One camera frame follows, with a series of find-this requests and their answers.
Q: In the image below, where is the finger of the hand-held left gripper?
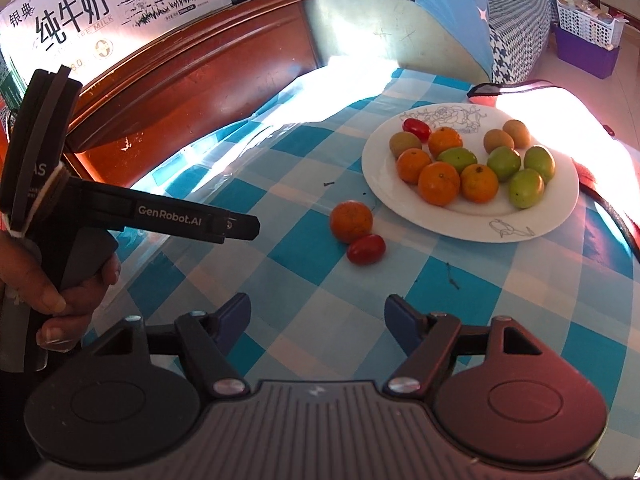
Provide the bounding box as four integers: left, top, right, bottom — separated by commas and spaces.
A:
206, 210, 261, 244

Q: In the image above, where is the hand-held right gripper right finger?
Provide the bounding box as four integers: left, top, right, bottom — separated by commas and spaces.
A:
384, 294, 546, 397

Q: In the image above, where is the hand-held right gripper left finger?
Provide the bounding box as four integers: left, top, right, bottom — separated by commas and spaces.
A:
95, 292, 252, 397

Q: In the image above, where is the red cherry tomato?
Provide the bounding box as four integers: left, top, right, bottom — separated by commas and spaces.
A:
346, 233, 387, 265
402, 118, 432, 142

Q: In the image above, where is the orange tangerine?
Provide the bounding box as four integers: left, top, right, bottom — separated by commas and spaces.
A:
428, 127, 464, 158
396, 148, 433, 184
418, 161, 461, 207
460, 163, 500, 204
330, 200, 374, 244

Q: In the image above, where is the white plate with line drawings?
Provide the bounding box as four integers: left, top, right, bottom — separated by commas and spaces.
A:
361, 103, 581, 244

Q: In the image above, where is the green jujube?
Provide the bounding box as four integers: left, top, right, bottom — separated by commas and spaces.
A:
437, 147, 478, 175
508, 168, 545, 209
486, 146, 522, 183
523, 145, 556, 184

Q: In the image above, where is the brown kiwi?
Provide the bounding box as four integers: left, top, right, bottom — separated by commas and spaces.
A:
483, 129, 516, 155
502, 119, 532, 149
389, 131, 423, 158

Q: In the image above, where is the person's left hand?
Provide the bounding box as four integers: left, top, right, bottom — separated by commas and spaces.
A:
0, 232, 122, 353

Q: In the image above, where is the blue white checkered tablecloth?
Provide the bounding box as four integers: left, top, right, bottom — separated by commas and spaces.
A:
80, 67, 640, 466

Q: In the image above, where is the wooden bed headboard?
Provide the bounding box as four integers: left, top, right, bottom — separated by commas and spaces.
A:
65, 0, 327, 186

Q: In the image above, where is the white cardboard box cow print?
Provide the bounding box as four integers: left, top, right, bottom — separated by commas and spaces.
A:
0, 0, 232, 106

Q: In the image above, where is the pale green sofa cushion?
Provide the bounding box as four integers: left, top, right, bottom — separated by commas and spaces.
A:
306, 0, 496, 78

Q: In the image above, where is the red towel with grey border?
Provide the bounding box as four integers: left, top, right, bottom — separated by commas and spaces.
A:
467, 80, 640, 261

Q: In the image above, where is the houndstooth sofa cover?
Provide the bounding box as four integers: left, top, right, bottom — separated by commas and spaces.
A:
487, 0, 559, 86

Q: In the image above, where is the blue plastic storage bin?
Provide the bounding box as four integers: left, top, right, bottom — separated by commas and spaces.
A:
552, 25, 621, 80

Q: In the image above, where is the white plastic basket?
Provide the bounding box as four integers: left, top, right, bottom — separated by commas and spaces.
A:
555, 2, 631, 51

